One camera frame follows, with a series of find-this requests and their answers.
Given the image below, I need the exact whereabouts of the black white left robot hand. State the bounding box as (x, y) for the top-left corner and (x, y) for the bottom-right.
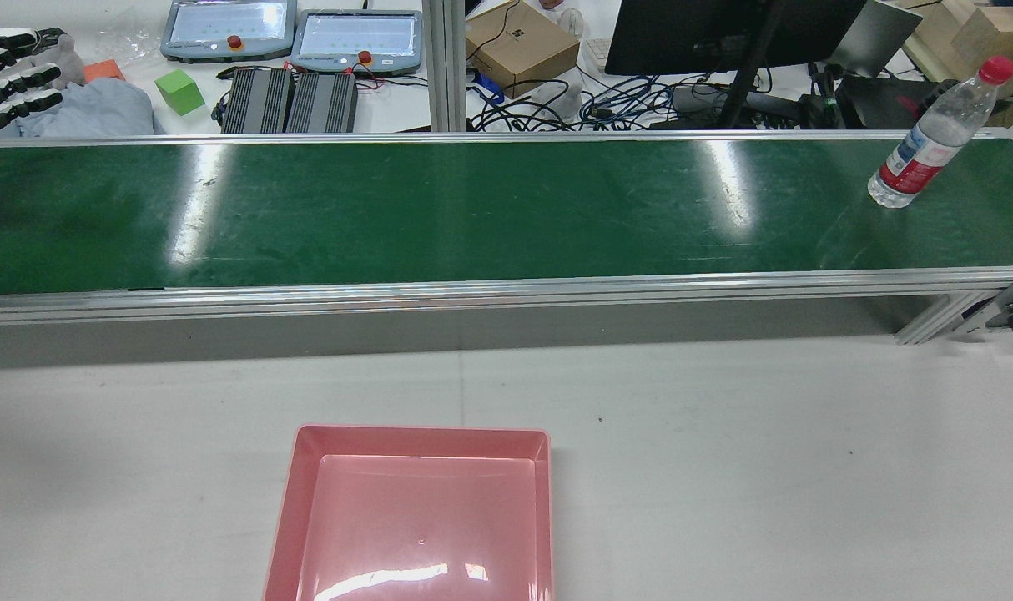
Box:
(0, 28), (67, 168)

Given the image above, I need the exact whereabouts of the pink plastic basket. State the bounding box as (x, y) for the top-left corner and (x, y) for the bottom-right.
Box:
(263, 424), (555, 601)

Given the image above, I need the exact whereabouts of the grey plush toy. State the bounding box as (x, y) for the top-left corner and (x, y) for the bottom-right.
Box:
(49, 33), (87, 89)

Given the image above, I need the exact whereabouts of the blue grey cloth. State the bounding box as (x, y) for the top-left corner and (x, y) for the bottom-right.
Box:
(10, 77), (159, 139)

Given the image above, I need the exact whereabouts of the clear plastic bag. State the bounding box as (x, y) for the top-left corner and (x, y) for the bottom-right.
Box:
(96, 15), (164, 66)

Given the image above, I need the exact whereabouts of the green foam cube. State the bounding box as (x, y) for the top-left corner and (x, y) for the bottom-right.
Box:
(154, 69), (206, 116)

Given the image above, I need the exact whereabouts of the grey teach pendant tablet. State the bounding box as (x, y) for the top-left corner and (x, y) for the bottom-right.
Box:
(160, 0), (298, 63)
(290, 10), (425, 78)

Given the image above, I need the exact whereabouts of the black finned metal box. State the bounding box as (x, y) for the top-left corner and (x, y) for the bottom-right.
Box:
(287, 72), (360, 134)
(220, 68), (295, 134)

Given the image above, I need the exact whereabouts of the brown cardboard box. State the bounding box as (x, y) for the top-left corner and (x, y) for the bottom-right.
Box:
(465, 0), (581, 98)

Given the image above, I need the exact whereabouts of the crumpled clear plastic wrap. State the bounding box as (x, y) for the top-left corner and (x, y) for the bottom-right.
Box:
(547, 79), (587, 119)

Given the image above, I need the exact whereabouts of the black computer monitor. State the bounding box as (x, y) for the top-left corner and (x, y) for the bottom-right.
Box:
(604, 0), (868, 77)

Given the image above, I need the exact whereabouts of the black rectangular device box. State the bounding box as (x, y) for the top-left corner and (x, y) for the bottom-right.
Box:
(836, 75), (925, 130)

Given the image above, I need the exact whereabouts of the grey flat panel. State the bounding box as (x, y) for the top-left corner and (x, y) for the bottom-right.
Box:
(825, 0), (924, 78)

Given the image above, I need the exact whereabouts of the light wooden block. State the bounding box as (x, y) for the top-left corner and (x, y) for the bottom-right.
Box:
(901, 0), (979, 84)

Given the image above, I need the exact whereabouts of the clear water bottle red cap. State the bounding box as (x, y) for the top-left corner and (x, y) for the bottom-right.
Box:
(868, 57), (1013, 209)

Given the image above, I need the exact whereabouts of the light wooden box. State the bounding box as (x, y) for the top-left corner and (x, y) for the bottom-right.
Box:
(950, 7), (1013, 78)

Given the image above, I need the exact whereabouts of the aluminium profile post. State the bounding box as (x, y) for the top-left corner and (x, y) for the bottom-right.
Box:
(423, 0), (467, 133)

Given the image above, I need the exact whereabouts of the blue lanyard with badge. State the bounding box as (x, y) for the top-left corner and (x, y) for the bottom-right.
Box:
(466, 68), (504, 106)

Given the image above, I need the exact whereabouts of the green conveyor belt aluminium frame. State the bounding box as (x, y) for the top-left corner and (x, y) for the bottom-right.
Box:
(0, 129), (1013, 345)

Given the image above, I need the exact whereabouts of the black cable over cardboard box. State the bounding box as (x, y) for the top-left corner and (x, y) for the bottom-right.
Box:
(466, 0), (524, 64)

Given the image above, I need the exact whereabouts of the blue cable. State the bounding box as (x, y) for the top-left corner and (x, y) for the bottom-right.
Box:
(580, 75), (684, 126)

